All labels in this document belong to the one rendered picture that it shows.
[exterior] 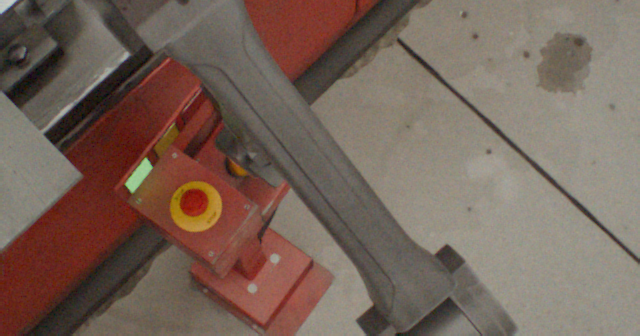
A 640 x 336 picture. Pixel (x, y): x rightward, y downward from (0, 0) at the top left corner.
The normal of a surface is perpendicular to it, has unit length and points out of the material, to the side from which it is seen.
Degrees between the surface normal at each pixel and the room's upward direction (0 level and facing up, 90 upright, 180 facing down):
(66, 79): 0
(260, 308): 0
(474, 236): 0
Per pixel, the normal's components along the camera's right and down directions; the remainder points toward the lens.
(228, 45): 0.30, 0.30
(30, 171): -0.01, -0.29
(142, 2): -0.40, -0.55
